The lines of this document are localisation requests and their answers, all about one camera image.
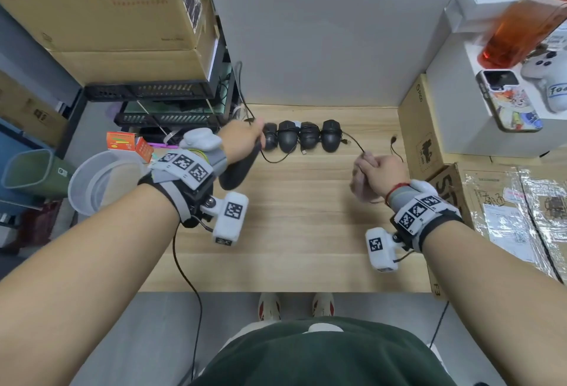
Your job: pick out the white rounded device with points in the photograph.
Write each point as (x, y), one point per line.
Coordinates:
(549, 75)

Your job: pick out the dark red bag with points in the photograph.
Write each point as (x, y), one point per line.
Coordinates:
(40, 224)

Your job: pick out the left wrist camera rig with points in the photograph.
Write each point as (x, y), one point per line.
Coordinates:
(228, 222)

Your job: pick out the grey right wrist sleeve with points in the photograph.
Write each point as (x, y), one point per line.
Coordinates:
(401, 199)

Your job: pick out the clear plastic basin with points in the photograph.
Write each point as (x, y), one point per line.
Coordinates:
(79, 191)

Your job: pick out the purple plastic strip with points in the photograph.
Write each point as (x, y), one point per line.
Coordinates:
(157, 145)

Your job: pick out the white left wrist puck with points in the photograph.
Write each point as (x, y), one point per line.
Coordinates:
(200, 138)

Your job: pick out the lettered brown cardboard box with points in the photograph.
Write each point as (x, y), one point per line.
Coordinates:
(436, 286)

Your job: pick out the small stamped cardboard box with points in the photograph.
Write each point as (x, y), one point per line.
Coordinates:
(416, 124)

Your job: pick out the large stamped cardboard box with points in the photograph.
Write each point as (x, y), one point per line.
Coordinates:
(75, 9)

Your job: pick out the cardboard box with black logo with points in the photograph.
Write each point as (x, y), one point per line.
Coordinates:
(509, 213)

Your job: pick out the orange bottle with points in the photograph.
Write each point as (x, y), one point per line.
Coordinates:
(514, 31)

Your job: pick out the person's right forearm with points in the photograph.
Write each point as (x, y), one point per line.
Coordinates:
(496, 310)

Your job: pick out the small white boxes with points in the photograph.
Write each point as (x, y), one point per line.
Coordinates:
(478, 0)

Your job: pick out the green trash bin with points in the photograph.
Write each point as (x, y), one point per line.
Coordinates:
(26, 173)

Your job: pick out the pink fluffy wiping cloth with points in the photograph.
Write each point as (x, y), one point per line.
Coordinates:
(359, 188)

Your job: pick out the blue panel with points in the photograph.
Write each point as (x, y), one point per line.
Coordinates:
(13, 135)

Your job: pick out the black stacked tray rack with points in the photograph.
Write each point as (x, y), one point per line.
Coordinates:
(146, 91)

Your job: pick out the white right wrist puck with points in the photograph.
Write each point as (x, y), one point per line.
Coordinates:
(424, 187)

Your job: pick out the person's dark shirt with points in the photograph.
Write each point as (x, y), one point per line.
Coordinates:
(319, 357)

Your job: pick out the plain cardboard box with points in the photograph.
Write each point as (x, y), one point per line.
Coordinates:
(128, 66)

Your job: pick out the orange box with green print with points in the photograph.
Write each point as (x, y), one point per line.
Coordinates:
(121, 141)

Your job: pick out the person's left forearm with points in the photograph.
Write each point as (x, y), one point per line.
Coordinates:
(79, 297)

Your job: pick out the white wrist puck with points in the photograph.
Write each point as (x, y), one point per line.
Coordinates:
(424, 187)
(200, 138)

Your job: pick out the person's right hand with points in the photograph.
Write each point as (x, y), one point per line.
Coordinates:
(387, 175)

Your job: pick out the grey wrist sleeve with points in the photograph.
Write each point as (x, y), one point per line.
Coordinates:
(218, 160)
(401, 199)

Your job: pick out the person's beige trousers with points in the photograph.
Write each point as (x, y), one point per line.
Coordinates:
(241, 337)

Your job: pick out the person's left hand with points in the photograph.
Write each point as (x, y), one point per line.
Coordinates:
(241, 137)

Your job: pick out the white power strip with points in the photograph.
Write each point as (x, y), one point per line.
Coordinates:
(436, 352)

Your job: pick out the phone with colourful case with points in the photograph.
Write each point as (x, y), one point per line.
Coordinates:
(509, 104)

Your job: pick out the cardboard box with small prints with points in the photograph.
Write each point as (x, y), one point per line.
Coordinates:
(26, 109)

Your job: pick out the person's left shoe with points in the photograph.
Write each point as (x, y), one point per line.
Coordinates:
(269, 308)

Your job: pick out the large white box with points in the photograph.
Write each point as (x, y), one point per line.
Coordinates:
(456, 115)

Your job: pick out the grey left wrist sleeve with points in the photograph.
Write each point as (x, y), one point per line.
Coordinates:
(218, 160)

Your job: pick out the black computer mouse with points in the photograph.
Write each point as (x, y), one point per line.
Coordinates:
(310, 137)
(331, 137)
(270, 137)
(289, 140)
(237, 175)

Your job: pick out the dark grey padded seat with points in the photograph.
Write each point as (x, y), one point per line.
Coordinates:
(9, 266)

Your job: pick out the white chest device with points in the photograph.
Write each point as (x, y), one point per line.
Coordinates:
(324, 328)

